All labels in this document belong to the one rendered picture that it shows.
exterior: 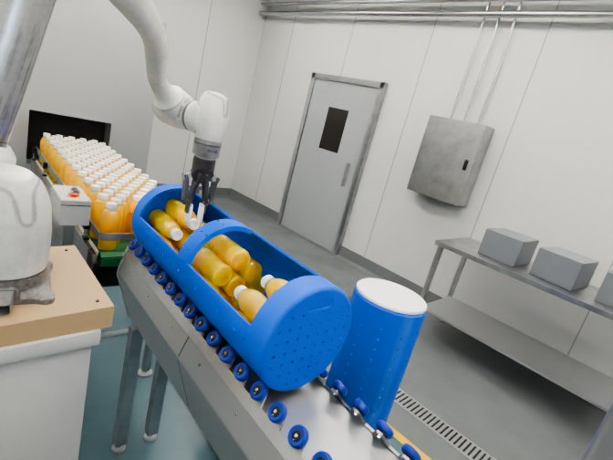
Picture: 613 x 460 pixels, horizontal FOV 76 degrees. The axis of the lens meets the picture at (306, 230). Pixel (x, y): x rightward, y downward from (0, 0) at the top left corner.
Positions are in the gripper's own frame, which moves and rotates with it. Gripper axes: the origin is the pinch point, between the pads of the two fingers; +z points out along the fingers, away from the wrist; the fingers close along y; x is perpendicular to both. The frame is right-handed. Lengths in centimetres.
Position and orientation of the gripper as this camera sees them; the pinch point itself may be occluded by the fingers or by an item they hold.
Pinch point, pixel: (194, 214)
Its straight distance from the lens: 144.2
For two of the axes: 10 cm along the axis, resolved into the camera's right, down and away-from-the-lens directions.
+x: -6.3, -3.7, 6.9
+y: 7.4, 0.0, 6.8
